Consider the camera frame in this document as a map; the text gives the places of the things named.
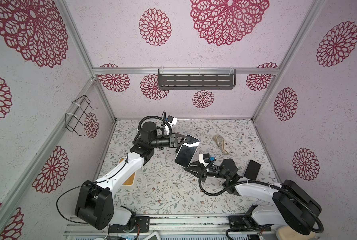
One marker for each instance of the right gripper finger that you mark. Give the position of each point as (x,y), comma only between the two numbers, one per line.
(196,164)
(196,171)

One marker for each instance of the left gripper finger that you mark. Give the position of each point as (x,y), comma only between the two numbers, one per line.
(178,143)
(181,137)

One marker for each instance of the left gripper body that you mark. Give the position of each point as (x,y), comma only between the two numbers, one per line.
(170,142)

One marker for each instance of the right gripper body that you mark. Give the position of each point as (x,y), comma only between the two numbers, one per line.
(204,170)

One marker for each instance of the black phone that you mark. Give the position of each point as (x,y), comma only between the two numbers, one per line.
(252,170)

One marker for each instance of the pale green phone case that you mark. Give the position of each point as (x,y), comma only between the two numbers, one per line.
(193,142)

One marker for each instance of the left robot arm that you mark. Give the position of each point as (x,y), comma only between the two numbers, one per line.
(95,201)

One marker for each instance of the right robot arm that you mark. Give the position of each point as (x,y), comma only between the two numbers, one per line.
(289,205)

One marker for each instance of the crumpled clear plastic bag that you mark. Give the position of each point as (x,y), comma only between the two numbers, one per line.
(222,144)

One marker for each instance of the white wooden-top tissue box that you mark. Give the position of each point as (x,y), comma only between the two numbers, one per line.
(130,183)

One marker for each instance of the beige sponge pad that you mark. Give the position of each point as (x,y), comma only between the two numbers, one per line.
(287,233)

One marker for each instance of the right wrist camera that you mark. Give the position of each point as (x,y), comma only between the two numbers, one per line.
(205,159)

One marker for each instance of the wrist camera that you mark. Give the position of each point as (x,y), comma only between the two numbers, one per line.
(205,159)
(171,122)

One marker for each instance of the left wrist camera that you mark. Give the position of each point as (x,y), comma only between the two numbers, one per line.
(171,122)

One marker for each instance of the grey metal wall shelf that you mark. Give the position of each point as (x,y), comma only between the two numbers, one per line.
(197,81)

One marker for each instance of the black wire wall rack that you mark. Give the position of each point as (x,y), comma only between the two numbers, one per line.
(83,121)

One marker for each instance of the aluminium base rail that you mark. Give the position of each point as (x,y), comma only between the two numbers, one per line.
(198,226)

